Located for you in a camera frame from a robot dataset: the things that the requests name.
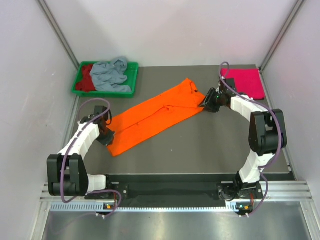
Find folded pink t shirt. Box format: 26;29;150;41
220;68;266;100

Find green plastic bin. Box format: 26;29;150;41
70;61;139;99

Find grey-blue t shirt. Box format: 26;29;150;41
90;56;132;93

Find slotted cable duct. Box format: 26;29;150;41
50;202;249;213

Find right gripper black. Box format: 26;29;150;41
198;88;226;113

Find aluminium corner post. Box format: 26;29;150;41
258;0;306;73
36;0;80;69

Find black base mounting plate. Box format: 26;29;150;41
84;173;263;202

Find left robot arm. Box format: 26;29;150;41
46;106;115;199

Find orange t shirt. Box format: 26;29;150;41
107;78;205;157

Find aluminium corner post left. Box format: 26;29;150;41
36;0;80;69

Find dark red t shirt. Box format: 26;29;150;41
75;64;96;93

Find aluminium front rail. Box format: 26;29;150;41
39;179;313;201

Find aluminium corner post right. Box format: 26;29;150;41
258;0;306;73

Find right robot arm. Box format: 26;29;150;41
199;78;287;201

